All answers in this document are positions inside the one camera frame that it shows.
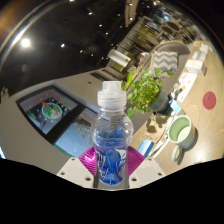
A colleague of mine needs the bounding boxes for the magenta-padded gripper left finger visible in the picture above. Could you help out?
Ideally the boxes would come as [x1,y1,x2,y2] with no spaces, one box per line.
[56,146,99,189]

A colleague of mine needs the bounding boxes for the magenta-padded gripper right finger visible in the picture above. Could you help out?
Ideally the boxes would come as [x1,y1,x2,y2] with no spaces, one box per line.
[125,146,167,189]

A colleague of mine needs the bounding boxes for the clear blue-label drink bottle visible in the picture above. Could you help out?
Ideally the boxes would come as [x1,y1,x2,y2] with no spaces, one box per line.
[92,80,135,187]

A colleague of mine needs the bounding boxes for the blue white card pack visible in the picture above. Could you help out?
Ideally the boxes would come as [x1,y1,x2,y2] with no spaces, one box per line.
[137,138,155,158]

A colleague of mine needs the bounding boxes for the pale green mug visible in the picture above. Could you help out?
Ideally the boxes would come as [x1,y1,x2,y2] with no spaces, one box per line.
[168,114,197,163]

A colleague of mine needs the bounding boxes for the light blue tissue pack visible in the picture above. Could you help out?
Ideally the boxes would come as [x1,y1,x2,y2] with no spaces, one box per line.
[168,98,183,115]

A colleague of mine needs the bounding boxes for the green potted plant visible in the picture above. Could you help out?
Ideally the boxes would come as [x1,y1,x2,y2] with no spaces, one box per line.
[121,67,175,119]

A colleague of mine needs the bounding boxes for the white printed pamphlet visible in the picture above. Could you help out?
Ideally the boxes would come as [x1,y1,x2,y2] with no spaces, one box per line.
[176,71,198,104]

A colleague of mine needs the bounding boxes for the flat round red coaster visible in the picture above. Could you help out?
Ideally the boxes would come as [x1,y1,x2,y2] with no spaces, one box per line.
[202,91,218,110]

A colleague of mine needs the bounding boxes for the grey white chevron cushion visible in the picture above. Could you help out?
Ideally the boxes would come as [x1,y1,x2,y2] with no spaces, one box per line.
[151,50,179,78]

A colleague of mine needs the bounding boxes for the white orange-print box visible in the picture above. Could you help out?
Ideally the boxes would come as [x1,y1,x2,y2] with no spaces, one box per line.
[185,59,208,77]

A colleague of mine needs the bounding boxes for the grey curved sofa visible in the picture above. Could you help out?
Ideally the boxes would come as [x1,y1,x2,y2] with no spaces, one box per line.
[139,40,192,88]

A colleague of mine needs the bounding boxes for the group of ceiling lights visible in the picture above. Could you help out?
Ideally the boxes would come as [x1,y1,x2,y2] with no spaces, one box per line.
[19,0,104,58]

